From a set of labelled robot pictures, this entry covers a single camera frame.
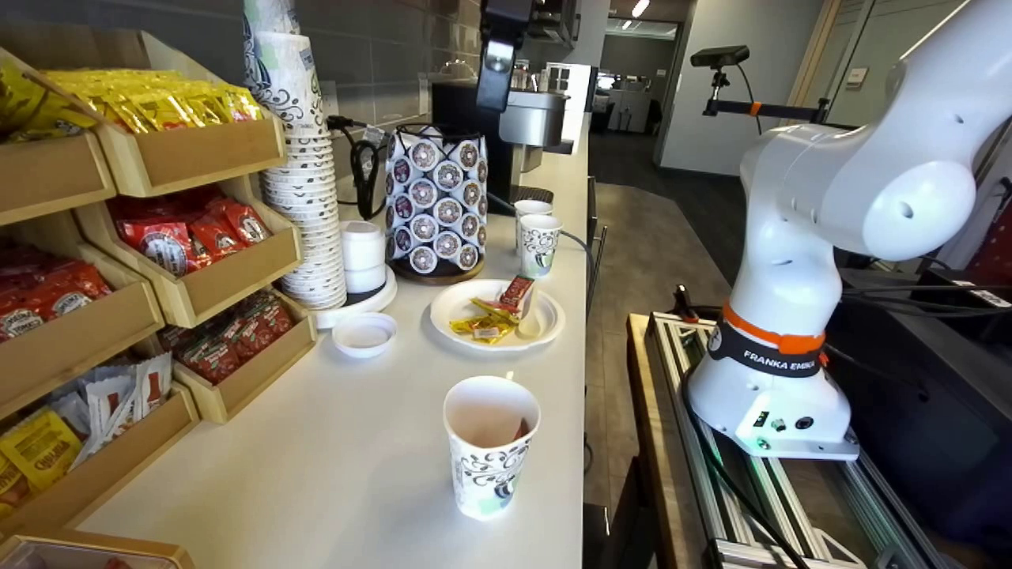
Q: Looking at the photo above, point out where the stack of white lids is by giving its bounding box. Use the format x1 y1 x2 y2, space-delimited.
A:
312 222 402 332

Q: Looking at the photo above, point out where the wood and aluminium robot stand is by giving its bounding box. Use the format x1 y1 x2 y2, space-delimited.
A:
628 311 952 569

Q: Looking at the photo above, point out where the pile of white packets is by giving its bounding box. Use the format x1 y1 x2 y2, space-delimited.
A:
51 350 179 454

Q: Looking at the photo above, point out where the empty patterned paper cup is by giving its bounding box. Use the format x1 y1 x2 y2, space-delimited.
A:
515 212 564 281
512 197 556 223

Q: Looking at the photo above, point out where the yellow sachet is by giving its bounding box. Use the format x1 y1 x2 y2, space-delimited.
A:
451 313 519 349
470 296 515 324

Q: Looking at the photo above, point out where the Keurig coffee machine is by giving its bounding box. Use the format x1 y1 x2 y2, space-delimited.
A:
471 0 596 203

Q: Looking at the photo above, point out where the pile of yellow packets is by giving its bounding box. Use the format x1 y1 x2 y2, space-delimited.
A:
0 59 106 146
45 67 266 135
0 409 85 517

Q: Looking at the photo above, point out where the patterned paper cup holding sachet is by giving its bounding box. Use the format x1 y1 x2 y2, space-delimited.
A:
440 372 545 526

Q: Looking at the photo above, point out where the wooden display rack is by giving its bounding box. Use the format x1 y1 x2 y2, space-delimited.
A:
0 44 320 569

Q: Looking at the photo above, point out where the black power cable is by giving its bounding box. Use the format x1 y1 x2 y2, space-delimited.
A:
325 113 394 223

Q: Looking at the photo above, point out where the single white cup lid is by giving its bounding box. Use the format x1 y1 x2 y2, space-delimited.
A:
329 311 402 359

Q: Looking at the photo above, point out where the white paper plate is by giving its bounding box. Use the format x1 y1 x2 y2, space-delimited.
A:
427 274 565 357

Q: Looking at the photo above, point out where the pile of red packets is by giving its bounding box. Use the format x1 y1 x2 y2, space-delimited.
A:
0 246 114 343
172 290 297 384
107 185 272 274

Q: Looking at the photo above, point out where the tall stack of paper cups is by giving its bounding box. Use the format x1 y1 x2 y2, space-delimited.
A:
242 0 350 311

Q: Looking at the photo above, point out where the wooden tea box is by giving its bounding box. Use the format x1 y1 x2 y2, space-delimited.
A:
0 530 200 569

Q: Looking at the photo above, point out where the black camera on tripod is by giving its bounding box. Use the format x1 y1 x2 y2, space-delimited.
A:
691 42 859 135

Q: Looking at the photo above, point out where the wire coffee pod carousel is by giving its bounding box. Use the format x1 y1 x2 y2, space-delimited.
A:
383 124 491 281

